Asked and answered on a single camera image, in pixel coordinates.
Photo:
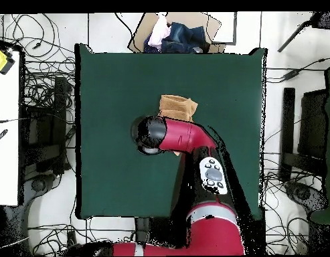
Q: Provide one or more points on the dark green table cloth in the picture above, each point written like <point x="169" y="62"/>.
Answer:
<point x="113" y="107"/>

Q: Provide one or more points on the tan terry towel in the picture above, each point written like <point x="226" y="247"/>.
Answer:
<point x="175" y="107"/>

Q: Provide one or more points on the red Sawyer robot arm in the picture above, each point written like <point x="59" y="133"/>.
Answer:
<point x="186" y="133"/>

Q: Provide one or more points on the black chair frame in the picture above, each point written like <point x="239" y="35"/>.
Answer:
<point x="60" y="107"/>
<point x="287" y="120"/>

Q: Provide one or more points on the black power strip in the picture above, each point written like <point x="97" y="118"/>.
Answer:
<point x="72" y="241"/>

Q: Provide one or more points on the brown cardboard box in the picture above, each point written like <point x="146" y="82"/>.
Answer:
<point x="207" y="29"/>

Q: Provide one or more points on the black tripod stand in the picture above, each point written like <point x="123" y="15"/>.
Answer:
<point x="325" y="20"/>

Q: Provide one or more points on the blue denim jeans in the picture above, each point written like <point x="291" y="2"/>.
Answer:
<point x="186" y="37"/>

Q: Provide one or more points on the white side table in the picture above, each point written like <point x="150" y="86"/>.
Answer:
<point x="5" y="160"/>

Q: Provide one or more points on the yellow emergency stop button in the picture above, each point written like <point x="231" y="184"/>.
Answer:
<point x="0" y="60"/>

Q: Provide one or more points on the pale pink garment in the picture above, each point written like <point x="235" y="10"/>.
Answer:
<point x="158" y="34"/>

